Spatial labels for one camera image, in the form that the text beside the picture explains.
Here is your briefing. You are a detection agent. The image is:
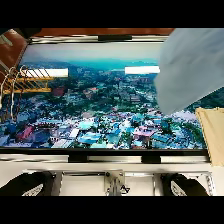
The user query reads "light blue shirt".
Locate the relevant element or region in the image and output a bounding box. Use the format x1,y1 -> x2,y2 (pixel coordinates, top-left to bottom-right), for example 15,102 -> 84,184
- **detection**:
153,28 -> 224,116

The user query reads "yellow clothes hanger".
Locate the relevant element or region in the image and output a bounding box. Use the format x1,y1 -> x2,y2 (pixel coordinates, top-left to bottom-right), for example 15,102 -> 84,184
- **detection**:
1,67 -> 56,96

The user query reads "white clothes hanger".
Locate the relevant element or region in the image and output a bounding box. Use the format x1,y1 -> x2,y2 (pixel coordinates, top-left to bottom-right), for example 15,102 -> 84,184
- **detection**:
0,65 -> 30,122

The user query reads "beige garment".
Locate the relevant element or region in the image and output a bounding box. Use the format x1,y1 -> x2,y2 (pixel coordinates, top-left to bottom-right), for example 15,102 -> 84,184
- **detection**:
194,106 -> 224,168

